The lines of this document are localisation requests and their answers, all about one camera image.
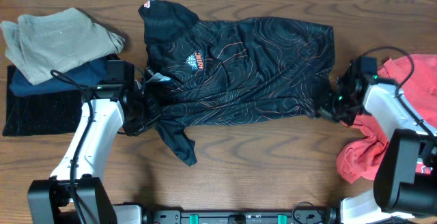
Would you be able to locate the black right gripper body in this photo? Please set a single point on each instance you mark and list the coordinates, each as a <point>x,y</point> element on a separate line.
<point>340,107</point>

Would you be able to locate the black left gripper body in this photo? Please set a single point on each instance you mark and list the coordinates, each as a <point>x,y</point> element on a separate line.
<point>145,112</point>

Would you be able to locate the black orange patterned jersey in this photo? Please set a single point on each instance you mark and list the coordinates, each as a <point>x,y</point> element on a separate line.
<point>232,72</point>

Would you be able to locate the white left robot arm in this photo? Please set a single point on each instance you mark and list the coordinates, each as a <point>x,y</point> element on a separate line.
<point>74,193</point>

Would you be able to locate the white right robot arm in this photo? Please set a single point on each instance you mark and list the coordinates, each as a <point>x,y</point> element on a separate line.
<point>406,178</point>

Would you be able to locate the red t-shirt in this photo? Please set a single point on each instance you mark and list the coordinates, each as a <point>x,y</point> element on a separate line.
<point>363,157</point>

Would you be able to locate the black sparkly folded garment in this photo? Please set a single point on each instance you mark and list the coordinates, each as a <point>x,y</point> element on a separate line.
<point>46,114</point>

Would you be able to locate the beige folded garment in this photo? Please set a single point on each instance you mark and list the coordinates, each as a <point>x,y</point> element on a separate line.
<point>62,41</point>

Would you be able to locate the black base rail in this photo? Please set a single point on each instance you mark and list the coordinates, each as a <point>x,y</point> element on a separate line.
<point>300,215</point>

